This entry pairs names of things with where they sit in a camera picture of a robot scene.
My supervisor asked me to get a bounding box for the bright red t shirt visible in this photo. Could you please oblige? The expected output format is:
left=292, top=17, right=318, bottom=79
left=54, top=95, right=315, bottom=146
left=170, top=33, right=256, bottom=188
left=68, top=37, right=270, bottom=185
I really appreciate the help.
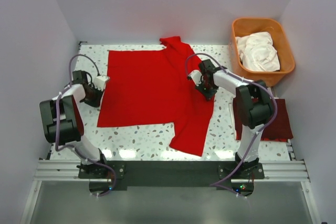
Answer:
left=97, top=36, right=214, bottom=156

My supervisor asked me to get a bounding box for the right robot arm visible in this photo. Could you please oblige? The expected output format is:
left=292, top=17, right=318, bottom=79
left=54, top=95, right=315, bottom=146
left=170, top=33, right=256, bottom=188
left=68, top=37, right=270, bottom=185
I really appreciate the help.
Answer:
left=187, top=60, right=276, bottom=178

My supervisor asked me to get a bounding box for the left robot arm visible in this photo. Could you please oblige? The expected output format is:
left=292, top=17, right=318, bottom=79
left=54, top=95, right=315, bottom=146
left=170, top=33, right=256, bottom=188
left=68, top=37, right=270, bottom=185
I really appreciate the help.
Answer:
left=39, top=70, right=110, bottom=178

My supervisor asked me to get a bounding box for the white folded t shirt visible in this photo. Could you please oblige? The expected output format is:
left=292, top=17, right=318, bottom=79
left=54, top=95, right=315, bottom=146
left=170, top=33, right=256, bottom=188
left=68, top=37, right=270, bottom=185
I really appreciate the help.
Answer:
left=228, top=103, right=236, bottom=139

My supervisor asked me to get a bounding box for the white crumpled t shirt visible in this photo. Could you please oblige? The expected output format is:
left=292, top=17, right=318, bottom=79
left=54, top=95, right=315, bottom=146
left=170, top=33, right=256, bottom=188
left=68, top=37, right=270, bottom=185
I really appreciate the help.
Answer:
left=235, top=31, right=280, bottom=72

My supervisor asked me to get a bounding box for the orange plastic basket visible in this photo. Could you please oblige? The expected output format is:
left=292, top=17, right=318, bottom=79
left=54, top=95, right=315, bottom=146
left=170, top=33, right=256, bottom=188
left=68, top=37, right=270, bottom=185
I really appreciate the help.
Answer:
left=229, top=17, right=295, bottom=87

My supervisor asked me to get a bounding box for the dark red folded t shirt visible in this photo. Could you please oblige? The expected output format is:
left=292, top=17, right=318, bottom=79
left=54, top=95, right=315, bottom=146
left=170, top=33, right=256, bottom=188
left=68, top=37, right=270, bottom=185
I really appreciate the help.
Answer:
left=233, top=98, right=293, bottom=142

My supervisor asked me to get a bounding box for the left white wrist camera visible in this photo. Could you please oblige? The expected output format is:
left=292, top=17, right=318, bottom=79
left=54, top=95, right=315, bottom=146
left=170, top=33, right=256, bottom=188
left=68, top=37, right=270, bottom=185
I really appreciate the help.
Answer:
left=93, top=75, right=110, bottom=91

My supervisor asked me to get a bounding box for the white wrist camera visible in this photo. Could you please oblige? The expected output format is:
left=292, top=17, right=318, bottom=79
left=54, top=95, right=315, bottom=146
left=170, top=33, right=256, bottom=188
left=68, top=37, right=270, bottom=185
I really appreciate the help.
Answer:
left=187, top=70, right=202, bottom=86
left=93, top=75, right=110, bottom=91

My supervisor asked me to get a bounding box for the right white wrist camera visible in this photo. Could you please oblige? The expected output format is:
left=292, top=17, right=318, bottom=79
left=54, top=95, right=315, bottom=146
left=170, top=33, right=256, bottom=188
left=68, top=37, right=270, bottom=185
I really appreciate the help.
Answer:
left=187, top=70, right=202, bottom=86

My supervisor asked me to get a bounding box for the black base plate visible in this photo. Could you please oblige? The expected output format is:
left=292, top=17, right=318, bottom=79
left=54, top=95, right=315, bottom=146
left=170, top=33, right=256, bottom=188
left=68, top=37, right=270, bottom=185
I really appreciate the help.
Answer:
left=78, top=159, right=264, bottom=192

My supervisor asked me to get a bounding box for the aluminium rail frame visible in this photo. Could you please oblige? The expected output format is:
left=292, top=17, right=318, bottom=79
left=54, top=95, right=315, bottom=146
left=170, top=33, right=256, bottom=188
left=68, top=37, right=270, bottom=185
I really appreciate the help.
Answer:
left=21, top=137, right=322, bottom=223

